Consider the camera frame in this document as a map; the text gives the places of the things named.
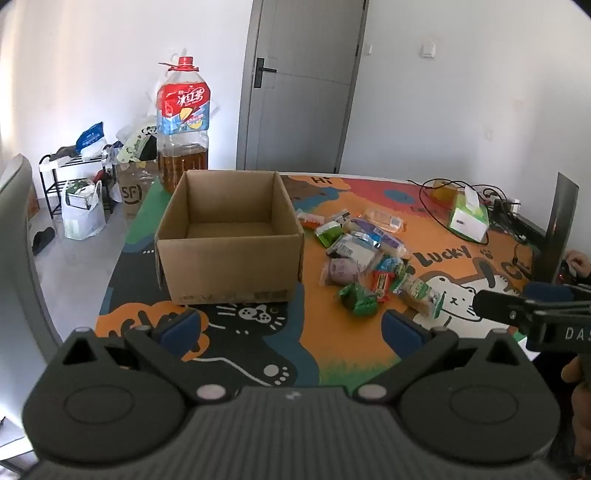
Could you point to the colourful cartoon table mat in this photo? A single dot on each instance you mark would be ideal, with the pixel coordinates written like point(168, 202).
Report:
point(332, 337)

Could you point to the orange snack packet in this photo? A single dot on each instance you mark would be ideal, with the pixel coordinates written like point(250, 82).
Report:
point(308, 218)

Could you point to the grey door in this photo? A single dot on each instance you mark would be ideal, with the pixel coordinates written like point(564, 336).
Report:
point(300, 101)

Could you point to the red snack packet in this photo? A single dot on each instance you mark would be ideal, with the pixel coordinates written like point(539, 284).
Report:
point(382, 285)

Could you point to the black shoe rack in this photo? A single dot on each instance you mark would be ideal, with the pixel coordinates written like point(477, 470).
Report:
point(48, 184)

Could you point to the large tea bottle red cap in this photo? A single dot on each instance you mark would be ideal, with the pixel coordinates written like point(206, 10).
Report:
point(183, 106)

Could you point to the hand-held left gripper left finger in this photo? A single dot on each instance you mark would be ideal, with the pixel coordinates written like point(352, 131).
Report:
point(181, 330)

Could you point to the person's right hand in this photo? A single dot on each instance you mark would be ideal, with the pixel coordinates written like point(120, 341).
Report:
point(579, 369)

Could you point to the green white snack packet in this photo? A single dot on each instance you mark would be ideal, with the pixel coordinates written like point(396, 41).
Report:
point(328, 233)

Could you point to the clear biscuit packet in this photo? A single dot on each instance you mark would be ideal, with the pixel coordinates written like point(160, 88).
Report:
point(383, 219)

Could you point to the white barcode snack packet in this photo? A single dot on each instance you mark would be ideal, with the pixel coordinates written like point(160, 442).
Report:
point(353, 249)

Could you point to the green tissue box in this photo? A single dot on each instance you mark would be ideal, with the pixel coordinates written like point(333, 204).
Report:
point(468, 221)

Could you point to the white plastic bag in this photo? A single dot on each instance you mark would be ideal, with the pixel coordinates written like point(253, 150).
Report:
point(83, 217)

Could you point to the white plug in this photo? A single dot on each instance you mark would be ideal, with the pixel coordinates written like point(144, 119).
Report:
point(512, 202)

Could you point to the small clear snack packet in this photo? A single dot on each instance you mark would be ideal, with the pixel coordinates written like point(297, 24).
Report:
point(341, 217)

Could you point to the small green striped packet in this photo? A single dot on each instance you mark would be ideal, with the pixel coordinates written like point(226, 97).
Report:
point(400, 278)

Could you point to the bread packet green label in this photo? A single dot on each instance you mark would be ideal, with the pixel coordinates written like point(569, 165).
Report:
point(422, 295)

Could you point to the dark slipper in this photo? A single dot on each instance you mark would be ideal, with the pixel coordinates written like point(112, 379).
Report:
point(42, 241)

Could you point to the blue bag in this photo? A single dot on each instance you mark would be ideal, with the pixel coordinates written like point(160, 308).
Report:
point(91, 137)

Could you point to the white light switch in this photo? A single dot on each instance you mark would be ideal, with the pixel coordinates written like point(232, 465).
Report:
point(428, 49)

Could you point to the mauve round snack packet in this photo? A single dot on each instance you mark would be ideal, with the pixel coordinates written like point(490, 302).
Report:
point(341, 271)

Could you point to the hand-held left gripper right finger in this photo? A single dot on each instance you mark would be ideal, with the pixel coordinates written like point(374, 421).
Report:
point(400, 330)

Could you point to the long purple snack packet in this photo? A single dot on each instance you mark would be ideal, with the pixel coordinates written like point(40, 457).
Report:
point(385, 240)

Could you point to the tan and red object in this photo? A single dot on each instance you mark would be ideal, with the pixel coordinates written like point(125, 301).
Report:
point(577, 265)

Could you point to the black power strip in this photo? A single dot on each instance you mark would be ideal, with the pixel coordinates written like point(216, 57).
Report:
point(519, 226)

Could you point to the yellow packet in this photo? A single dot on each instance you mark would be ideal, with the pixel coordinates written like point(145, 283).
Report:
point(444, 191)

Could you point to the cardboard box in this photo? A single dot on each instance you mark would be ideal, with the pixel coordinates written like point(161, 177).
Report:
point(231, 263)

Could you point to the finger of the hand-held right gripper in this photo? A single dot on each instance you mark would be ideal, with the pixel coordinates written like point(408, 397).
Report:
point(498, 307)
point(547, 290)

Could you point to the brown SF paper bag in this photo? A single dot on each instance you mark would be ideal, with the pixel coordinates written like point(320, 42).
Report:
point(131, 194)

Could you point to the blue snack packet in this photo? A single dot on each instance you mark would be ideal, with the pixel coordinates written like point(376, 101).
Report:
point(390, 264)

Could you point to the crinkled green snack packet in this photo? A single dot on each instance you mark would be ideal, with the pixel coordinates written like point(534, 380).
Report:
point(358, 300)

